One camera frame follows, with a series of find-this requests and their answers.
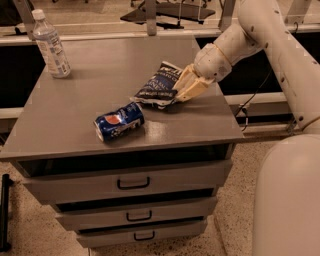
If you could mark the grey drawer cabinet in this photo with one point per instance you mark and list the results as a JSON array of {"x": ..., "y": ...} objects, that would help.
[{"x": 55, "y": 134}]

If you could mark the top grey drawer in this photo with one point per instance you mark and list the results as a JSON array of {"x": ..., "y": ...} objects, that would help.
[{"x": 90, "y": 186}]

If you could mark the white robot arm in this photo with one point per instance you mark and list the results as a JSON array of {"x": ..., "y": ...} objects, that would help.
[{"x": 286, "y": 219}]

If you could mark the black chair base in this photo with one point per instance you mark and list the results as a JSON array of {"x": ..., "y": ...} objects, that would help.
[{"x": 191, "y": 12}]

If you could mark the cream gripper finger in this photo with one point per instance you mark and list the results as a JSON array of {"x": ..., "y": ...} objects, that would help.
[
  {"x": 188, "y": 93},
  {"x": 185, "y": 76}
]

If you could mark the bottom grey drawer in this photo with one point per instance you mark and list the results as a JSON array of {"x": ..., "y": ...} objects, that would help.
[{"x": 143, "y": 233}]

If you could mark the blue chip bag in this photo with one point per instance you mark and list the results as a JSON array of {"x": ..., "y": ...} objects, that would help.
[{"x": 159, "y": 90}]

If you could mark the middle grey drawer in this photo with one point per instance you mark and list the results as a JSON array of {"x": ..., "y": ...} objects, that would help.
[{"x": 137, "y": 214}]

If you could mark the black bar at left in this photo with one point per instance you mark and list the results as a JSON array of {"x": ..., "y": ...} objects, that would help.
[{"x": 6, "y": 183}]

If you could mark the clear plastic water bottle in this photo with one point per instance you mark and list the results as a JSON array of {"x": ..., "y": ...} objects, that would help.
[{"x": 50, "y": 46}]

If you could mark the grey drawer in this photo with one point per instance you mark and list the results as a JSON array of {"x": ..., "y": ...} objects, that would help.
[
  {"x": 143, "y": 233},
  {"x": 90, "y": 186},
  {"x": 137, "y": 214}
]

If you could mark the blue pepsi can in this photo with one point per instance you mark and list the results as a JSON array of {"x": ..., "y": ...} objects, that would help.
[{"x": 117, "y": 123}]

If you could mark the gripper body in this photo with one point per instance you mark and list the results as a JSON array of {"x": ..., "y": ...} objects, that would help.
[{"x": 212, "y": 64}]

